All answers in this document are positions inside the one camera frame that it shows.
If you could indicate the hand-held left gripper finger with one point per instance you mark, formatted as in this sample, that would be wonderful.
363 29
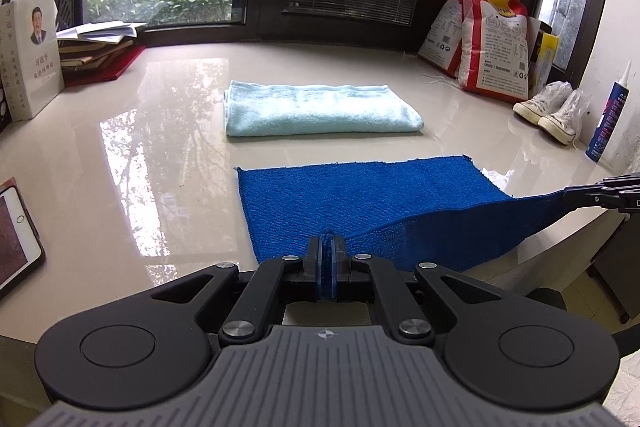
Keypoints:
320 277
331 277

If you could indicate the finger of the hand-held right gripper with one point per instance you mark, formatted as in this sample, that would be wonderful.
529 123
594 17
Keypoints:
622 204
610 187

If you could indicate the blue microfibre towel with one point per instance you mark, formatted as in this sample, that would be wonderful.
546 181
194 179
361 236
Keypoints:
350 197

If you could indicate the light teal towel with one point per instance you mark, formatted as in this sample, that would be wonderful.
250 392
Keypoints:
320 109

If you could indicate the dark furniture piece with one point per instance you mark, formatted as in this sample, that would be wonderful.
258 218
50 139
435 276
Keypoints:
617 267

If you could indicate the blue and white sealant tube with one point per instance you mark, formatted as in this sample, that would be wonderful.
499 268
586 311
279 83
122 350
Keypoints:
607 117

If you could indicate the white sneaker in plastic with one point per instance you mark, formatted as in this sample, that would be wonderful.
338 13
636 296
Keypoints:
542 104
565 122

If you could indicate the yellow and black bag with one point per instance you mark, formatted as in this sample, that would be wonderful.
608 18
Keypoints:
545 57

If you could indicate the red and white rice bag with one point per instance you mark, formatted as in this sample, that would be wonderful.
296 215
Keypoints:
442 37

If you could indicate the white tablet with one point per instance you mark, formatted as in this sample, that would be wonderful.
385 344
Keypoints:
15 247

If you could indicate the stack of brown books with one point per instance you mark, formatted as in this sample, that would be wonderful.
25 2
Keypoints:
92 52

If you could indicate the white paper pile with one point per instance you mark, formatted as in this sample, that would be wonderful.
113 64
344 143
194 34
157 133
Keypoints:
100 31

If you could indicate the white book with portrait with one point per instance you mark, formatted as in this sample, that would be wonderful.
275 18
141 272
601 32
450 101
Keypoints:
40 72

